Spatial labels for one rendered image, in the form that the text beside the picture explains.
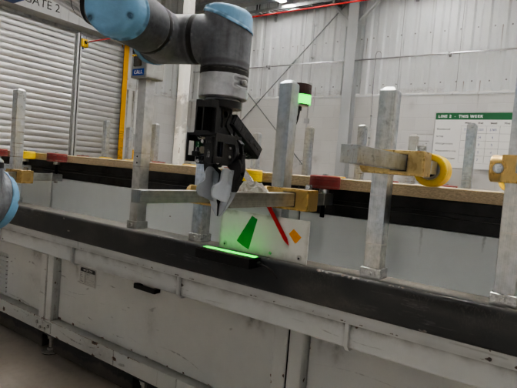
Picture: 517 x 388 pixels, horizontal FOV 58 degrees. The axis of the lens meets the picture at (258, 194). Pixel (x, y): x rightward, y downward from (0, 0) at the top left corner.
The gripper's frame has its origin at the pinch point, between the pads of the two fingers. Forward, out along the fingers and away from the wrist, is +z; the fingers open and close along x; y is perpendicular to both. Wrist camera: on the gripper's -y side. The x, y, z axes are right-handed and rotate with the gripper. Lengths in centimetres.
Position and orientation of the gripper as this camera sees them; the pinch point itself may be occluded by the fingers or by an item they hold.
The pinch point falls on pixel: (221, 209)
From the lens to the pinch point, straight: 88.8
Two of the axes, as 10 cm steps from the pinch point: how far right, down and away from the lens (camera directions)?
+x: 8.1, 1.0, -5.7
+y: -5.8, -0.1, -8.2
